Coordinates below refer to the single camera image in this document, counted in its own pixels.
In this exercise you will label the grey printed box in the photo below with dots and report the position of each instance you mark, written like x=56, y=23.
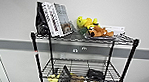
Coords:
x=65, y=18

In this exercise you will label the white wall outlet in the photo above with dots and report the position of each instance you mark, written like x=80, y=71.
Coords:
x=75, y=50

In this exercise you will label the brown cardboard carton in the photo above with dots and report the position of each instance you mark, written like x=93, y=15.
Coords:
x=78, y=79

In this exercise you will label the orange plush toy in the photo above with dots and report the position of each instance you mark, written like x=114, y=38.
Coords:
x=100, y=31

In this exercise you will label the white printed box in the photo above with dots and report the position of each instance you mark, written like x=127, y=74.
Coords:
x=53, y=19

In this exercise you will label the round white wall socket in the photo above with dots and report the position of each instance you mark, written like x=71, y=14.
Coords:
x=84, y=48

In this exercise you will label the flat white box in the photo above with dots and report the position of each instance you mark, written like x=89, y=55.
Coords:
x=116, y=29

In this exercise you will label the tall black pouch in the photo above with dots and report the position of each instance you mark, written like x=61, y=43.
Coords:
x=41, y=23

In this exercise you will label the black box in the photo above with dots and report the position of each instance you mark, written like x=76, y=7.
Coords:
x=95, y=74

